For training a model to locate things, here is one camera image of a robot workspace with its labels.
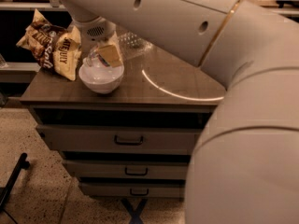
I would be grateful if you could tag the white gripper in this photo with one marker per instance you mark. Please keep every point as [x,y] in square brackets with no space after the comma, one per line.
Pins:
[97,32]

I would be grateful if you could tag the clear plastic water bottle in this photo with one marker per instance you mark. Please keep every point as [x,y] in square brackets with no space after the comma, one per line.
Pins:
[129,46]

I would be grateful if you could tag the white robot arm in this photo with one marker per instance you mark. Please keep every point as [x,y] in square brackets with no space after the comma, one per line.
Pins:
[245,165]

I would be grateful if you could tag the white ceramic bowl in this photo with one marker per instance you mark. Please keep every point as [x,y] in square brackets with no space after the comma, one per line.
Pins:
[101,79]

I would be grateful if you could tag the yellow brown chip bag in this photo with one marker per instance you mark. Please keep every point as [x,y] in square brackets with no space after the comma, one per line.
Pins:
[55,48]

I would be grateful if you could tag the grey drawer cabinet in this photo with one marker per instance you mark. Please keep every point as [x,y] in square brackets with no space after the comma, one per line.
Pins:
[158,91]

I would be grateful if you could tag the top grey drawer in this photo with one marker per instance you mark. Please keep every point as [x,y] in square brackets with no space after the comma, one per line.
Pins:
[117,140]

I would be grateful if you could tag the grey drawer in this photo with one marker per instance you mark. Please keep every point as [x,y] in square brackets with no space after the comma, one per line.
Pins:
[132,190]
[117,140]
[126,169]

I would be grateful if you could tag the middle grey drawer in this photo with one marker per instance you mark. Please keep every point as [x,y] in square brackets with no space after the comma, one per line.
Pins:
[126,169]

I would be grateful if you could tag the bottom grey drawer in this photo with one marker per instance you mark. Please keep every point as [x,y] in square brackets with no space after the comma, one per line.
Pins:
[132,190]

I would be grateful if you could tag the black left base leg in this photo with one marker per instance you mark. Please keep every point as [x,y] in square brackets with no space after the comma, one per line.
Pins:
[22,164]

